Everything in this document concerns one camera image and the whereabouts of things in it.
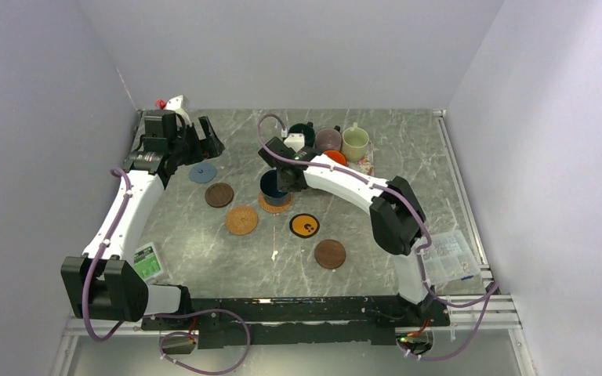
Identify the woven rattan coaster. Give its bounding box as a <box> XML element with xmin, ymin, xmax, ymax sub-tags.
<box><xmin>258</xmin><ymin>193</ymin><xmax>293</xmax><ymax>215</ymax></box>
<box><xmin>225</xmin><ymin>206</ymin><xmax>259</xmax><ymax>236</ymax></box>

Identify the navy blue mug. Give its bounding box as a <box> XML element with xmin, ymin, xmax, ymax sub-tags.
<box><xmin>259</xmin><ymin>169</ymin><xmax>291</xmax><ymax>207</ymax></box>

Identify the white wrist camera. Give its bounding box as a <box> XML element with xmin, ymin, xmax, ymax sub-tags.
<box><xmin>283</xmin><ymin>133</ymin><xmax>306</xmax><ymax>153</ymax></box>
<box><xmin>155</xmin><ymin>95</ymin><xmax>192</xmax><ymax>125</ymax></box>

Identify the pale green mug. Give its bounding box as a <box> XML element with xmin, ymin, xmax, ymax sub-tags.
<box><xmin>341</xmin><ymin>122</ymin><xmax>370</xmax><ymax>163</ymax></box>

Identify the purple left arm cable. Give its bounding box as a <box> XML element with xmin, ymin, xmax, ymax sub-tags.
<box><xmin>81</xmin><ymin>167</ymin><xmax>252</xmax><ymax>376</ymax></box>

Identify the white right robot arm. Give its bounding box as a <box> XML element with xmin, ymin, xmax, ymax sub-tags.
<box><xmin>259</xmin><ymin>137</ymin><xmax>432</xmax><ymax>325</ymax></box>

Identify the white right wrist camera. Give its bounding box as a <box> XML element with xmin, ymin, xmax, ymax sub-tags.
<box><xmin>283</xmin><ymin>133</ymin><xmax>306</xmax><ymax>153</ymax></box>

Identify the dark wooden coaster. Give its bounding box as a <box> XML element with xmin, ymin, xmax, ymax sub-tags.
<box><xmin>314</xmin><ymin>239</ymin><xmax>346</xmax><ymax>269</ymax></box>
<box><xmin>205</xmin><ymin>183</ymin><xmax>234</xmax><ymax>208</ymax></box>

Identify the dark green mug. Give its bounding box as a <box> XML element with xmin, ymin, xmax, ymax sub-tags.
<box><xmin>288</xmin><ymin>121</ymin><xmax>316</xmax><ymax>147</ymax></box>

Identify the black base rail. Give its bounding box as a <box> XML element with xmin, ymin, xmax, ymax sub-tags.
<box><xmin>141</xmin><ymin>295</ymin><xmax>450</xmax><ymax>349</ymax></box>

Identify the blue round coaster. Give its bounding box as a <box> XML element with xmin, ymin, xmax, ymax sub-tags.
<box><xmin>188</xmin><ymin>162</ymin><xmax>217</xmax><ymax>184</ymax></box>

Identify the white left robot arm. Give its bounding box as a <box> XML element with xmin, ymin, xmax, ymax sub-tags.
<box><xmin>60</xmin><ymin>110</ymin><xmax>225</xmax><ymax>329</ymax></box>

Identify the mauve grey mug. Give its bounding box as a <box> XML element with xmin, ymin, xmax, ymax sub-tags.
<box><xmin>314</xmin><ymin>125</ymin><xmax>343</xmax><ymax>152</ymax></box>

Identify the floral serving tray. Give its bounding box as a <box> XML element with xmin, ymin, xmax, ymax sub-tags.
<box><xmin>347</xmin><ymin>141</ymin><xmax>375</xmax><ymax>176</ymax></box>

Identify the orange mug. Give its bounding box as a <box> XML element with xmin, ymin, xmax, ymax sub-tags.
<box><xmin>323</xmin><ymin>150</ymin><xmax>347</xmax><ymax>166</ymax></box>

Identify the green label tag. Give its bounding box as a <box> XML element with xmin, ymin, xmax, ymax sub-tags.
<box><xmin>132</xmin><ymin>242</ymin><xmax>165</xmax><ymax>284</ymax></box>

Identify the orange black round coaster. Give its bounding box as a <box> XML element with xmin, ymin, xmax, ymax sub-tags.
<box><xmin>288</xmin><ymin>213</ymin><xmax>320</xmax><ymax>239</ymax></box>

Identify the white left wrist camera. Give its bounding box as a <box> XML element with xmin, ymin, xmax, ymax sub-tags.
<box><xmin>155</xmin><ymin>95</ymin><xmax>192</xmax><ymax>125</ymax></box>

